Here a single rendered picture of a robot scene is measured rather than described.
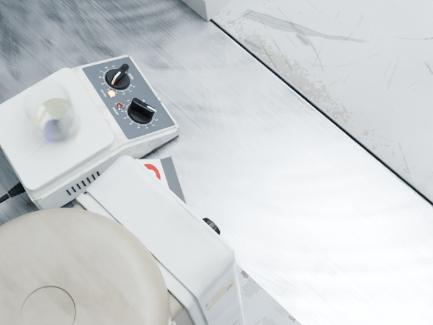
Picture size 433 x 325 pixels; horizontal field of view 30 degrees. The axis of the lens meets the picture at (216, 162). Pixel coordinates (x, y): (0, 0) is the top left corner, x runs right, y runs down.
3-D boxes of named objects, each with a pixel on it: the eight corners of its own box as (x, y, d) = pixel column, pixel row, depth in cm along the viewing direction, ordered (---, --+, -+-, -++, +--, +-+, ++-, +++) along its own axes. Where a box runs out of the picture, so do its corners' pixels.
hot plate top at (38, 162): (70, 66, 99) (68, 63, 99) (119, 142, 96) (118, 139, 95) (-16, 117, 98) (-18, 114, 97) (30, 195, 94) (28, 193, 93)
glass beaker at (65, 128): (63, 97, 97) (46, 67, 90) (94, 126, 96) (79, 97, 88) (26, 131, 96) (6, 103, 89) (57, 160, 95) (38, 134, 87)
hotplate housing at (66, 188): (131, 61, 108) (121, 31, 101) (183, 137, 104) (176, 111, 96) (-15, 147, 105) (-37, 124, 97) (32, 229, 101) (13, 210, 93)
